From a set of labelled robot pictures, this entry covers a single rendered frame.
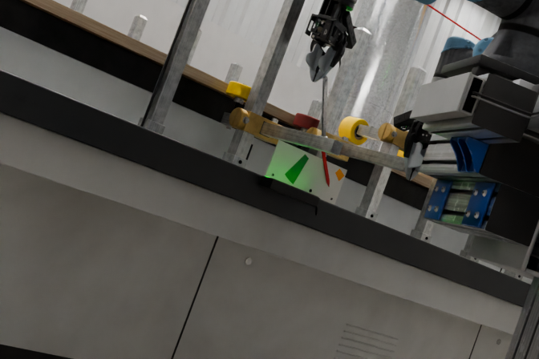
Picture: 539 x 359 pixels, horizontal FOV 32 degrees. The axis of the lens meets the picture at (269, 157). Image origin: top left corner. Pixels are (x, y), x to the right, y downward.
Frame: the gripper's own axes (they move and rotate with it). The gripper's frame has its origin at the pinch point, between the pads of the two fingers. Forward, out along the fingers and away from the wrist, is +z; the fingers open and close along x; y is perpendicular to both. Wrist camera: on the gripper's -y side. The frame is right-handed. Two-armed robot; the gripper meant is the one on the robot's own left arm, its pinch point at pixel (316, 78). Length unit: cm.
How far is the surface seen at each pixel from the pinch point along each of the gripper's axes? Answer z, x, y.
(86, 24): 9, -41, 39
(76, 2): -8, -113, -28
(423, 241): 27, 18, -61
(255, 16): -176, -501, -693
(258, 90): 8.3, -9.8, 7.6
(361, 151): 12.3, 10.7, -16.1
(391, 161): 13.0, 21.1, -12.3
